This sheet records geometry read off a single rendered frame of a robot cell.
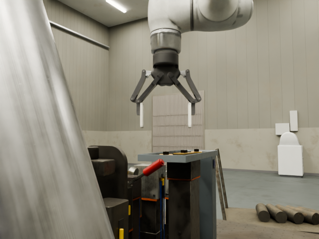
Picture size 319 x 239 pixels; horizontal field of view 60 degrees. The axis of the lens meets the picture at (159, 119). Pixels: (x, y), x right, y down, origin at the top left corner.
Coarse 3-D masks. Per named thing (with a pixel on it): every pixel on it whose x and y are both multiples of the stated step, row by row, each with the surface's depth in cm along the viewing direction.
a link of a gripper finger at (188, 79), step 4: (188, 72) 78; (188, 76) 78; (188, 80) 78; (188, 84) 80; (192, 84) 78; (192, 88) 78; (196, 88) 78; (192, 92) 80; (196, 92) 78; (196, 96) 78; (200, 96) 78; (200, 100) 78
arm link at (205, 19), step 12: (204, 0) 71; (216, 0) 65; (228, 0) 67; (240, 0) 73; (252, 0) 75; (204, 12) 72; (216, 12) 71; (228, 12) 71; (240, 12) 74; (252, 12) 75; (204, 24) 76; (216, 24) 74; (228, 24) 75; (240, 24) 76
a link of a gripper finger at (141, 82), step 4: (144, 72) 79; (144, 76) 79; (140, 80) 79; (144, 80) 80; (140, 84) 79; (136, 88) 79; (140, 88) 79; (136, 92) 78; (132, 96) 78; (136, 96) 80; (132, 100) 78
